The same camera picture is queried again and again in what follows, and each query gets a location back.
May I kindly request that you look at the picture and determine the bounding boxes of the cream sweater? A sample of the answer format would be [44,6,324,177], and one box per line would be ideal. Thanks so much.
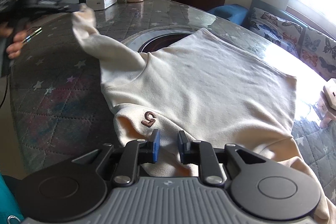
[72,3,330,222]

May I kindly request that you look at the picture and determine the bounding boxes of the person's left hand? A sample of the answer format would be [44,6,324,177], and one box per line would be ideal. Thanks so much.
[0,23,29,59]

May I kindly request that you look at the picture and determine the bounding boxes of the black round induction cooktop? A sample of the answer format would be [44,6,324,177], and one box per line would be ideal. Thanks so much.
[138,33,190,53]

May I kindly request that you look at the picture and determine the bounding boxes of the white tissue box on table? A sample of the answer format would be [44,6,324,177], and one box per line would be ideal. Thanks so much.
[323,79,336,120]

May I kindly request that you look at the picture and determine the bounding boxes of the blue sofa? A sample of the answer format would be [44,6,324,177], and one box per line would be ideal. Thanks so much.
[208,0,308,29]

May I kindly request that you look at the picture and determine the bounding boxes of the left butterfly print cushion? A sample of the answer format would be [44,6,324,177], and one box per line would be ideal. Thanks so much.
[249,8,303,57]

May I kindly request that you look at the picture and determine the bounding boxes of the butterfly print cushion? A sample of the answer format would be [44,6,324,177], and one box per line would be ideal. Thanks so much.
[299,27,336,81]
[249,8,303,57]

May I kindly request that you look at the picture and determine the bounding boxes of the right butterfly print cushion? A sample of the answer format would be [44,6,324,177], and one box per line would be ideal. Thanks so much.
[299,27,336,81]

